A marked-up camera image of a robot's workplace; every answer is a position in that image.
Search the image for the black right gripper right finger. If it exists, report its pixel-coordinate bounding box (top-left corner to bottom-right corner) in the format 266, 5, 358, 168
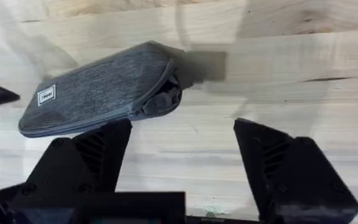
233, 118, 358, 224

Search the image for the grey fabric zip bag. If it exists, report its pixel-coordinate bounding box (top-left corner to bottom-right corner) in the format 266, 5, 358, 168
17, 40, 183, 139

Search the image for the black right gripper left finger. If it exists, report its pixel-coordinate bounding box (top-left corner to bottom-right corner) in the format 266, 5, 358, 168
11, 118, 133, 216

